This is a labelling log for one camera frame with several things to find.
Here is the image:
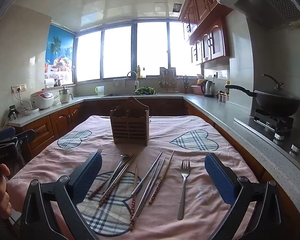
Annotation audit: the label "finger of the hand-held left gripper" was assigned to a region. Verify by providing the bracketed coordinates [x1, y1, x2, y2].
[0, 127, 16, 142]
[14, 129, 37, 148]

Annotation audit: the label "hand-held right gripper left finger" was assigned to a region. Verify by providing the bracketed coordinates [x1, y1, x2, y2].
[20, 151, 103, 240]

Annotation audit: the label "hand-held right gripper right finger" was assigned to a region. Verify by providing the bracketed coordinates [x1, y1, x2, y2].
[204, 152, 287, 240]

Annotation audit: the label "wooden utensil holder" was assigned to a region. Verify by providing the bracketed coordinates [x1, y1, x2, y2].
[109, 97, 150, 147]

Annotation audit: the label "person's left hand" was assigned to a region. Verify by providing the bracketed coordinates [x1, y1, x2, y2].
[0, 164, 12, 220]

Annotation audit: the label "small black device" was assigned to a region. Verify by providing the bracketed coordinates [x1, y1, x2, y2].
[7, 104, 20, 121]

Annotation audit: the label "pink heart-print tablecloth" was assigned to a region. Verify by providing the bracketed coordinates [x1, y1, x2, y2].
[6, 115, 260, 240]

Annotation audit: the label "metal fork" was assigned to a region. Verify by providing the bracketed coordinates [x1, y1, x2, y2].
[177, 159, 191, 220]

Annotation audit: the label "wooden lower cabinets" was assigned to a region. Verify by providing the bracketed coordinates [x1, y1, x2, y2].
[14, 97, 300, 240]

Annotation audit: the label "wooden cabinets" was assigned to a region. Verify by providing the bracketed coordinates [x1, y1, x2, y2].
[178, 0, 233, 66]
[14, 97, 300, 240]

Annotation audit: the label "metal spoon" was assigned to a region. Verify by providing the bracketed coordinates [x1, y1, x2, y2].
[104, 154, 131, 193]

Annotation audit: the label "white and red rice cooker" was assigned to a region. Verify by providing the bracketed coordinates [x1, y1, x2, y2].
[30, 91, 55, 110]

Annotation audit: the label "small white electric pot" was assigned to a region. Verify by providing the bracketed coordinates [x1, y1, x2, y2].
[58, 86, 74, 104]

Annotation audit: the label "gas stove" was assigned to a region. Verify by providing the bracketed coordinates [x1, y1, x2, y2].
[234, 108, 300, 161]

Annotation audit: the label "kitchen sink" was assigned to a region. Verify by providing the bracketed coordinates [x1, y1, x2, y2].
[101, 92, 157, 98]

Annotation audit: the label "steel electric kettle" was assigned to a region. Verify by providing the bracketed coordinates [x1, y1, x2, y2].
[200, 79, 216, 98]

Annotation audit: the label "blue palm tree poster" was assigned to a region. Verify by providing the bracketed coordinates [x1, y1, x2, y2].
[44, 24, 75, 85]

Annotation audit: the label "black wok with lid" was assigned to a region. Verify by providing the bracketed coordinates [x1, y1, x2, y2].
[225, 74, 300, 117]

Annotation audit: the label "knife block with knives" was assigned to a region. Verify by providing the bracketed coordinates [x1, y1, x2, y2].
[183, 75, 191, 94]

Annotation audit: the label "white cloth on faucet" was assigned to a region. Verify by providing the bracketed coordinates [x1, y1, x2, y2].
[113, 78, 128, 88]

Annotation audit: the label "stack of bowls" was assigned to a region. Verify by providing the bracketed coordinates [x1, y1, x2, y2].
[196, 74, 208, 86]

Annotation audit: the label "green leafy vegetables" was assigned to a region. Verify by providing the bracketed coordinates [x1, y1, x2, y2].
[135, 86, 156, 96]

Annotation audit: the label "chrome kitchen faucet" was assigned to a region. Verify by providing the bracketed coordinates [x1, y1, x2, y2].
[126, 71, 140, 91]

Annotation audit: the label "metal dish rack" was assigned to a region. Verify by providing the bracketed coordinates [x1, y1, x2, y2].
[158, 67, 179, 94]

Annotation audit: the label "kitchen window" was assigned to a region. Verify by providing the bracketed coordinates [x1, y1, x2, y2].
[74, 21, 203, 83]

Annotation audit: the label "wooden upper cabinets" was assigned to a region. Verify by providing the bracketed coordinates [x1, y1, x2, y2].
[178, 0, 233, 66]

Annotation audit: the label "range hood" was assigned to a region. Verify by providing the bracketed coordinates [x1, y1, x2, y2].
[216, 0, 300, 30]

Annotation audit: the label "wall socket with plugs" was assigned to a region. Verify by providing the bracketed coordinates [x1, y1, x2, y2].
[11, 83, 27, 94]

